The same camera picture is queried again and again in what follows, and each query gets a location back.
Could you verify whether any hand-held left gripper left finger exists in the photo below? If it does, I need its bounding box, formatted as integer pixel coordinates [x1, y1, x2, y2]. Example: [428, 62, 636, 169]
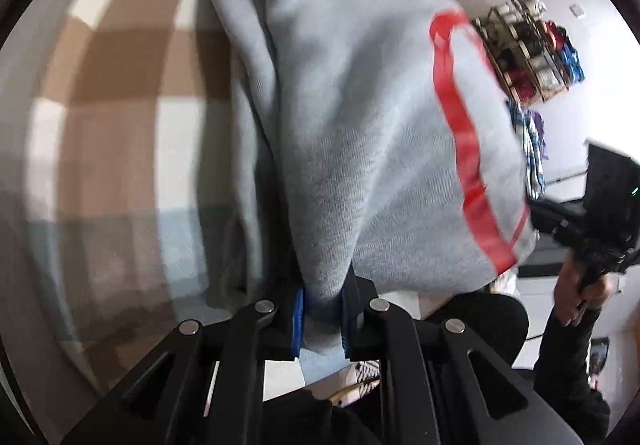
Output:
[60, 275, 306, 445]

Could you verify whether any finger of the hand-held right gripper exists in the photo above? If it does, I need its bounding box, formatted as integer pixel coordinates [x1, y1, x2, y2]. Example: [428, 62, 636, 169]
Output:
[527, 200, 588, 249]

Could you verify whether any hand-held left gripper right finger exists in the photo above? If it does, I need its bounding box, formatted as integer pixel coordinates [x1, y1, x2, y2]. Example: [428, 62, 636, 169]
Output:
[340, 265, 583, 445]

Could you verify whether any grey printed hoodie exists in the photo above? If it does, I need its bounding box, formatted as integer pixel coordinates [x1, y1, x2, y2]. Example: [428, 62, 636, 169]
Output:
[202, 0, 539, 357]

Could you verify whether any person's right forearm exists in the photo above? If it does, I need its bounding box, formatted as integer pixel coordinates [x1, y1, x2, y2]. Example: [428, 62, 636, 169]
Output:
[532, 304, 613, 445]

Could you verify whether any person's right hand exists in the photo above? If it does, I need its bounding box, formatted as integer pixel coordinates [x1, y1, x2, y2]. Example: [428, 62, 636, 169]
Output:
[552, 254, 615, 328]

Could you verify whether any blue plaid cloth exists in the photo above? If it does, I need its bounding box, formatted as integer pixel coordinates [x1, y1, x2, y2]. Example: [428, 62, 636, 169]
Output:
[505, 98, 549, 199]

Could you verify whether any wooden shoe rack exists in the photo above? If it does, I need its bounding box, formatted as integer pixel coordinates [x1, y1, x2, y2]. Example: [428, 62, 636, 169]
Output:
[472, 0, 584, 107]

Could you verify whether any checked bed sheet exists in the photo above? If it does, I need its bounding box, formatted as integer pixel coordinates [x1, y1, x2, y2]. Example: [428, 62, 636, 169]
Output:
[0, 0, 361, 391]

